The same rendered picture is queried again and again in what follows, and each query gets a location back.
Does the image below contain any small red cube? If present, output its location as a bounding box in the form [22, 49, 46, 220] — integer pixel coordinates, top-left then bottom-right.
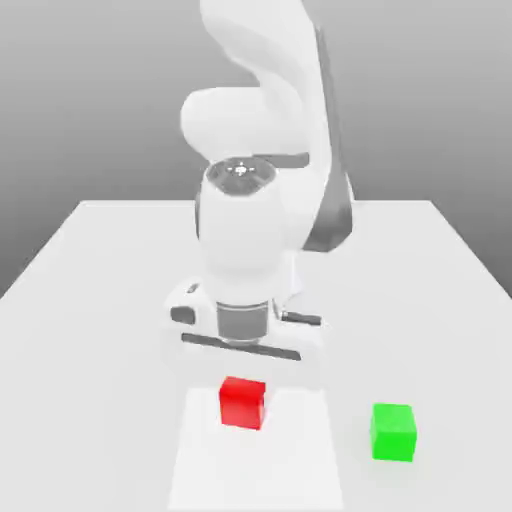
[218, 375, 267, 432]

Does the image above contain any small green cube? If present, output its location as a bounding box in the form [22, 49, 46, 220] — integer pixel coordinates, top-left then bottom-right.
[368, 402, 418, 464]

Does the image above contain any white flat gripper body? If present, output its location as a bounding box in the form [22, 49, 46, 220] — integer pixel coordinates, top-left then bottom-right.
[160, 319, 326, 387]

